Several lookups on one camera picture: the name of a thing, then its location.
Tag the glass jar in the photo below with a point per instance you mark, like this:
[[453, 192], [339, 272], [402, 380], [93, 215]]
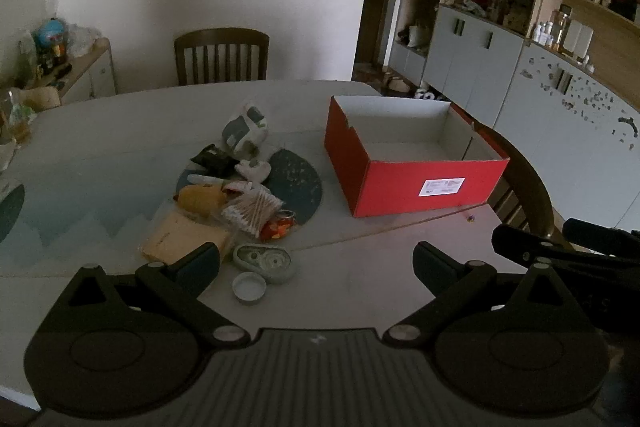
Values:
[[17, 117]]

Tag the yellow plush toy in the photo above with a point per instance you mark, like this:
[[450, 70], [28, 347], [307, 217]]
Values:
[[200, 199]]

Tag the small white figurine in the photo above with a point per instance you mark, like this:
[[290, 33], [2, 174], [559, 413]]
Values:
[[252, 169]]

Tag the white wooden sideboard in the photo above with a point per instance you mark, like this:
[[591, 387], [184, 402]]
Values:
[[90, 79]]

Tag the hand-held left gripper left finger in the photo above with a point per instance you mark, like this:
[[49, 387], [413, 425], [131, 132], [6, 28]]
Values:
[[200, 263]]

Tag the dark wooden slatted chair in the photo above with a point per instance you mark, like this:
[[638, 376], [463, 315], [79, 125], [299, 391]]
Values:
[[220, 38]]

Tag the beige paper bag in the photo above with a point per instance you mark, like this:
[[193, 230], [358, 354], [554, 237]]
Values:
[[42, 97]]

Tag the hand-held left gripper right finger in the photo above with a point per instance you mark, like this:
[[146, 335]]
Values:
[[426, 264]]

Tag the grey wooden wall cabinet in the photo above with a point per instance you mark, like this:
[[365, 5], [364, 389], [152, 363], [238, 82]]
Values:
[[550, 147]]

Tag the small black packet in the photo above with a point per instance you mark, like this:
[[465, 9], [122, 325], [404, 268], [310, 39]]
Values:
[[212, 159]]

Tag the curved-back wooden chair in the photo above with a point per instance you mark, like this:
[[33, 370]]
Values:
[[535, 192]]

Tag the dark round placemat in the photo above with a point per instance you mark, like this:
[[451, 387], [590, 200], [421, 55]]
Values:
[[295, 187], [9, 212]]

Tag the blue globe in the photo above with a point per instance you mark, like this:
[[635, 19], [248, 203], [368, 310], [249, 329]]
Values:
[[50, 34]]

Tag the white shoes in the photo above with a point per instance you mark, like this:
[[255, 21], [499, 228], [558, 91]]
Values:
[[429, 94]]

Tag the small orange can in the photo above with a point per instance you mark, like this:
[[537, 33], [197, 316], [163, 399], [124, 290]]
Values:
[[277, 227]]

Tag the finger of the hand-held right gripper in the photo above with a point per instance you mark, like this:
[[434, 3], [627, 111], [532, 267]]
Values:
[[520, 243], [605, 239]]

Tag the red cardboard box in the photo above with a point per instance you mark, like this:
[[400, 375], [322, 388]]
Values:
[[400, 187]]

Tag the white bottle cap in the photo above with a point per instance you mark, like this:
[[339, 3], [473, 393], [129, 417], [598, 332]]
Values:
[[249, 289]]

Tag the white green plastic bag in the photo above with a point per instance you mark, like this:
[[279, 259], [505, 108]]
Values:
[[237, 129]]

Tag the pack of cotton swabs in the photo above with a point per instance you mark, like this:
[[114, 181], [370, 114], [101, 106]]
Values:
[[250, 209]]

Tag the clear plastic bag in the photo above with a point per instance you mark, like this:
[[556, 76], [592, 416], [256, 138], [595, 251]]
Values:
[[81, 39]]

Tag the grey correction tape dispenser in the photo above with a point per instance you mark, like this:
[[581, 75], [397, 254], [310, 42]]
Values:
[[265, 263]]

